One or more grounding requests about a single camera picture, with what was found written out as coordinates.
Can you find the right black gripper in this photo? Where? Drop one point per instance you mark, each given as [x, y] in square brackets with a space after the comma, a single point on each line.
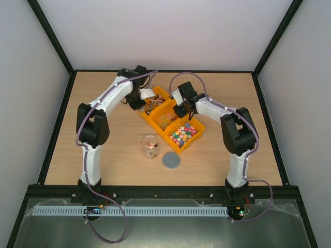
[180, 111]

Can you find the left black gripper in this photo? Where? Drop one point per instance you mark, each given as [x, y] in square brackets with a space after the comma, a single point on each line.
[135, 106]

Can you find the yellow bin with gummies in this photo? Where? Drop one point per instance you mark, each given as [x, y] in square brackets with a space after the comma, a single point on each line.
[161, 117]

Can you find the yellow bin with lollipops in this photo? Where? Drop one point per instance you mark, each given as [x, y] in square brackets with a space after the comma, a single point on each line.
[161, 95]

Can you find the yellow bin with colourful candies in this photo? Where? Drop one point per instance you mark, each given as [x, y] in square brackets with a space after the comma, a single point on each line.
[181, 133]

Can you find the metal scoop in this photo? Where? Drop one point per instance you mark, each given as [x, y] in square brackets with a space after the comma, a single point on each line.
[151, 104]

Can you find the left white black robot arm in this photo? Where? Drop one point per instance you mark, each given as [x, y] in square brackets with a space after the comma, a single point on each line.
[92, 126]

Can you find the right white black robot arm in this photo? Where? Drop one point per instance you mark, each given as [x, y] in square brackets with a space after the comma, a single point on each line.
[238, 131]

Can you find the clear plastic jar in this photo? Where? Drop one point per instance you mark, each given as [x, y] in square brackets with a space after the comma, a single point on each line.
[150, 146]

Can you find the grey round jar lid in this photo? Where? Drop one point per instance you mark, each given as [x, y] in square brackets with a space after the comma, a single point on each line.
[171, 160]

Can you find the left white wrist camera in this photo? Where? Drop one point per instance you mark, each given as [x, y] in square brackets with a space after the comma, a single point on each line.
[146, 93]

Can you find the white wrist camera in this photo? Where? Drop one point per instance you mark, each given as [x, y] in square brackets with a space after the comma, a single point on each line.
[177, 96]
[146, 93]

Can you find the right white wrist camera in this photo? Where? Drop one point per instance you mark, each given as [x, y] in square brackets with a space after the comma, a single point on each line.
[177, 96]

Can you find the black front mounting rail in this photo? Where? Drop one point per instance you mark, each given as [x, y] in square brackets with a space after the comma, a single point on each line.
[207, 194]

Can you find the grey slotted cable duct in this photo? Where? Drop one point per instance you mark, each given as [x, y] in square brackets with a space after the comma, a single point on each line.
[130, 211]

